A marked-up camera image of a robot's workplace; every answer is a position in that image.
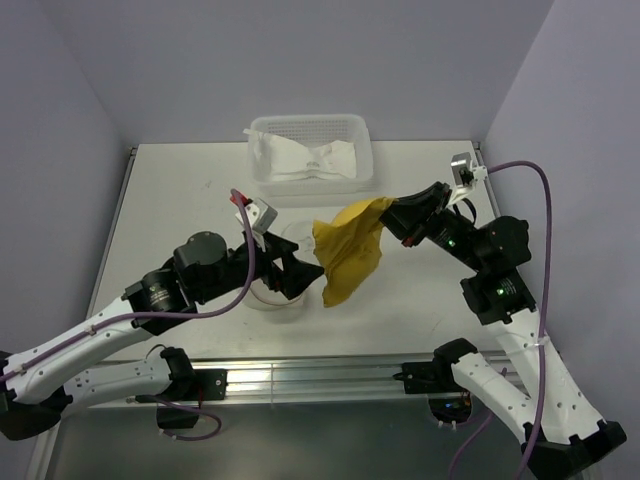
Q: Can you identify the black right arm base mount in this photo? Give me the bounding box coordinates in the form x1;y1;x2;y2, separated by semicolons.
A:
393;360;473;424

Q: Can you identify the yellow bra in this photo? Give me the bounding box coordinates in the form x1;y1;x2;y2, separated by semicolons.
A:
312;197;395;308

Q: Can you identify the white perforated plastic basket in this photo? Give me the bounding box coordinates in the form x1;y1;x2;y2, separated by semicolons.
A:
244;114;375;197

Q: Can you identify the white bra in basket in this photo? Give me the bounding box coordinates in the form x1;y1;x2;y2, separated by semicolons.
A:
244;129;358;182

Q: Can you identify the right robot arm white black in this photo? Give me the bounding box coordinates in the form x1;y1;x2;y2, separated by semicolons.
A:
380;182;627;479

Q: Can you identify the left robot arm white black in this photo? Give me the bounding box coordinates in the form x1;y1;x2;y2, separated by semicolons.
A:
1;232;324;441

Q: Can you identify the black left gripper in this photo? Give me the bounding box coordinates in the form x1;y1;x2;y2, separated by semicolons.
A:
197;227;323;303

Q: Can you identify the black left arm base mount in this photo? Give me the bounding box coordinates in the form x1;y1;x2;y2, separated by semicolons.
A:
156;368;228;432

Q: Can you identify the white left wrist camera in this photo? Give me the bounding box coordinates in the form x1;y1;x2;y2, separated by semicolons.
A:
230;190;278;251

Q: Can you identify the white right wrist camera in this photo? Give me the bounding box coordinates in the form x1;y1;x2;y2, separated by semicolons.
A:
448;152;488;207

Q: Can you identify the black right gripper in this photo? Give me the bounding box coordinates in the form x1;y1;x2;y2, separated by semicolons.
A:
367;180;488;272

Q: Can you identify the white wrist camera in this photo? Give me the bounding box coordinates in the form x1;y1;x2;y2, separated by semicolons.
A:
448;152;488;207
230;190;278;251

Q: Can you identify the aluminium mounting rail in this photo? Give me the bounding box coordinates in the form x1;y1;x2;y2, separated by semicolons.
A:
49;349;574;406

